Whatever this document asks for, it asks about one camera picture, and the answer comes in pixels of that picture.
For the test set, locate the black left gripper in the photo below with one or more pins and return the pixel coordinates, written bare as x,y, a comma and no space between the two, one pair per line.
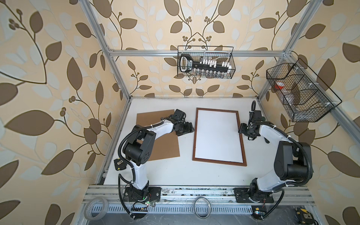
189,128

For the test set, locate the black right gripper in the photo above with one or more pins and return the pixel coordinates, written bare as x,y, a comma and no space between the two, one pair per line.
241,129

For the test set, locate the brown cardboard backing board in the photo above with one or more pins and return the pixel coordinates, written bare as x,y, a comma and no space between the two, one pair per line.
166,146

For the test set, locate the mountain landscape photo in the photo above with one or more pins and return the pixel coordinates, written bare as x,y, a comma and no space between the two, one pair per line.
218,135

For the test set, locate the brown wooden picture frame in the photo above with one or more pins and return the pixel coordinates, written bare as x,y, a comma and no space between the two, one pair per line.
219,163

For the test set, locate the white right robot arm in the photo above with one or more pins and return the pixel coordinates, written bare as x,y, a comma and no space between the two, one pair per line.
292,164

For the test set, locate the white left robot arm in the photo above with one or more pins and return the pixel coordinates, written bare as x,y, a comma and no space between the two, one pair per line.
135,150

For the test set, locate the red capped clear container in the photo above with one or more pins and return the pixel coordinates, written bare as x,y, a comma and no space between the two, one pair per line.
279,86

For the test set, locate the black socket set holder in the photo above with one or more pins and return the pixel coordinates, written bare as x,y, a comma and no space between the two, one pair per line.
197,63

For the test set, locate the yellow black tape measure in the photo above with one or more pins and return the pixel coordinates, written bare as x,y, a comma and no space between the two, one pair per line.
119,164
304,217

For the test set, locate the yellow black tape measure right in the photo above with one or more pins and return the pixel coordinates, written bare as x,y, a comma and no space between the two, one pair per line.
304,217

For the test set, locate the clear tape roll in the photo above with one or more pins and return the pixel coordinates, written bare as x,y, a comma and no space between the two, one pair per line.
89,206

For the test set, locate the black wire basket right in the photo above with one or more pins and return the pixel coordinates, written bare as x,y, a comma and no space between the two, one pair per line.
306,97

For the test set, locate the black wire basket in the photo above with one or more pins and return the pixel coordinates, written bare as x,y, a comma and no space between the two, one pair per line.
214,52
306,97

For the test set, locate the black wire basket back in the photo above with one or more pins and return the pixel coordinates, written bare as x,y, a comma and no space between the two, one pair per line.
214,52

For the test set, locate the aluminium cage frame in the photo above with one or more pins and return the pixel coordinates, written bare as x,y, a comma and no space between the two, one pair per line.
142,39

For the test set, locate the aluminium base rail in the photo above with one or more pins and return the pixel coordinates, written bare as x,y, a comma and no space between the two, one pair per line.
197,199

